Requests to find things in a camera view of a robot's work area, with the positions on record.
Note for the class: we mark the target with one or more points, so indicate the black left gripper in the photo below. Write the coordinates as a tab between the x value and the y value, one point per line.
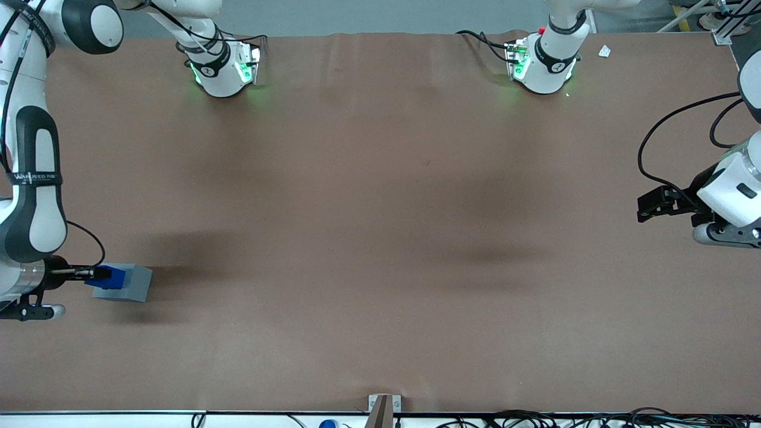
689	197

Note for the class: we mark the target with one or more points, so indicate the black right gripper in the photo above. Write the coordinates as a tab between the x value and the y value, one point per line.
54	273

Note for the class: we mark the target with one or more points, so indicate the blue cube part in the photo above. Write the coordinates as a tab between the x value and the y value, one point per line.
117	279

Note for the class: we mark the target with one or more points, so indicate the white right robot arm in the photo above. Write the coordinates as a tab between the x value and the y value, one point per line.
35	178

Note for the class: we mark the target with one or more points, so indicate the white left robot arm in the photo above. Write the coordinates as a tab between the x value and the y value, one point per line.
734	190

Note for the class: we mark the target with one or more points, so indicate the gray square base block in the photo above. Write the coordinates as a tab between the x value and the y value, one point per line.
138	286

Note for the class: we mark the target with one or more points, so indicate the green lit base connector box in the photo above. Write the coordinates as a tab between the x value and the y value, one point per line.
250	62
516	59

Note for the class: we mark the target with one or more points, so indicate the small white paper scrap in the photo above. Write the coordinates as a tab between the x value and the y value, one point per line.
604	51

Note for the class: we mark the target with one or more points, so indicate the blue round cap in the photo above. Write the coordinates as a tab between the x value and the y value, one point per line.
327	424

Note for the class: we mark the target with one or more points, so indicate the brown paper table cover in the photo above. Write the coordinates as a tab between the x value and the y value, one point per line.
380	238

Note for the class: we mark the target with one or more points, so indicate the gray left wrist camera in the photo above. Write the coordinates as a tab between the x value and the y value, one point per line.
716	236

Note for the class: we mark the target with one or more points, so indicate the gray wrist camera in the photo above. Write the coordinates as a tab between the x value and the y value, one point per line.
35	311
716	236

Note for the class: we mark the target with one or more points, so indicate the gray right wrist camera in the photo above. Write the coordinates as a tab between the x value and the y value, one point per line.
35	311

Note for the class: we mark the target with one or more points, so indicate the aluminum frame profile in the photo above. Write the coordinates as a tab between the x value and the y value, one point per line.
722	24

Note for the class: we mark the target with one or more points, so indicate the gray camera mount bracket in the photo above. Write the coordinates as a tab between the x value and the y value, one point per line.
383	407

